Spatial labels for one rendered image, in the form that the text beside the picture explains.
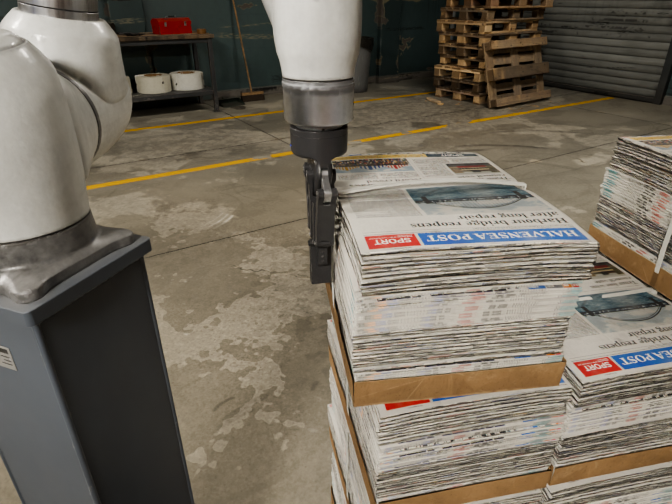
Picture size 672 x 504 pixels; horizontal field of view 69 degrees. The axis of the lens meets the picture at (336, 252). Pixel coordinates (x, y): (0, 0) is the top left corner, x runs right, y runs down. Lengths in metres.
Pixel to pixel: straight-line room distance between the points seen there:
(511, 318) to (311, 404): 1.29
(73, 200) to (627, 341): 0.82
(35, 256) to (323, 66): 0.40
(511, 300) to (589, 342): 0.26
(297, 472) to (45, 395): 1.05
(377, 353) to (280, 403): 1.27
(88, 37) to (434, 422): 0.71
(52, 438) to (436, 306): 0.55
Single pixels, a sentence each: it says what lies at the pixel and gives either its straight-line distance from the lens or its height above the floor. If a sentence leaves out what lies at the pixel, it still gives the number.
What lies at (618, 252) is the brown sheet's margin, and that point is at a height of 0.86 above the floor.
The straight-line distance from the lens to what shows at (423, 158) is 0.87.
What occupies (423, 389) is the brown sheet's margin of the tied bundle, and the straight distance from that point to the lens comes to 0.67.
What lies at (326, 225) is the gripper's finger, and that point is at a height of 1.04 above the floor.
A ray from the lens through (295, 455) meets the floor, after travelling 1.71.
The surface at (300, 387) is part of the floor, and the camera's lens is 1.92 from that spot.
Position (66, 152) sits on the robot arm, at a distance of 0.67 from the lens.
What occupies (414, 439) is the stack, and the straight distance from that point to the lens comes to 0.73.
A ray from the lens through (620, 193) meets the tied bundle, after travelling 1.11.
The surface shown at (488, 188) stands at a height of 1.06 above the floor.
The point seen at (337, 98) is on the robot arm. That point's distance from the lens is 0.61.
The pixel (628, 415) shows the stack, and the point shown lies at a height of 0.74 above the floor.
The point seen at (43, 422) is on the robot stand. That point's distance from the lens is 0.80.
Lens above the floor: 1.31
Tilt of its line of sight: 28 degrees down
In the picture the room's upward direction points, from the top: straight up
